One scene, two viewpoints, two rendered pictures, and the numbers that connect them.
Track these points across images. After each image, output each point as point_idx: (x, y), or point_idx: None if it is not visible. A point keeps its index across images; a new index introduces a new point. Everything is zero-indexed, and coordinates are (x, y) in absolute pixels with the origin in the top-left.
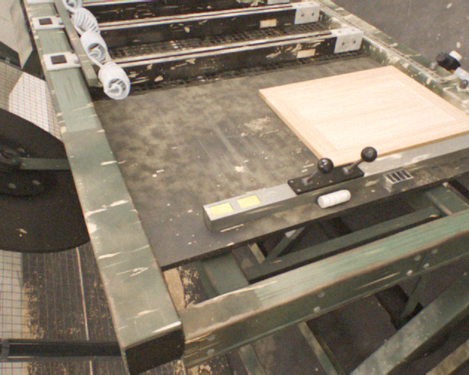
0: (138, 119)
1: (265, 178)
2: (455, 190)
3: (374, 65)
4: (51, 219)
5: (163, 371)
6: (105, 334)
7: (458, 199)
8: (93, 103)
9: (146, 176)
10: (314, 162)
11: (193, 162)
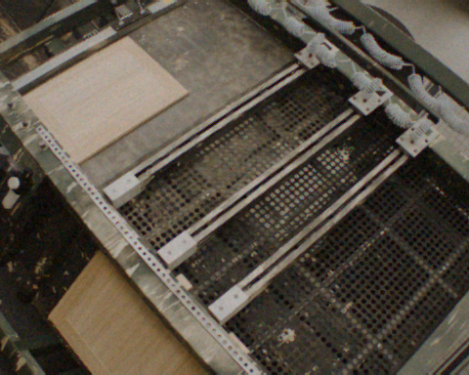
0: (257, 50)
1: (164, 26)
2: None
3: (90, 170)
4: None
5: (252, 318)
6: (332, 369)
7: (54, 52)
8: (274, 20)
9: (227, 14)
10: (138, 43)
11: (207, 27)
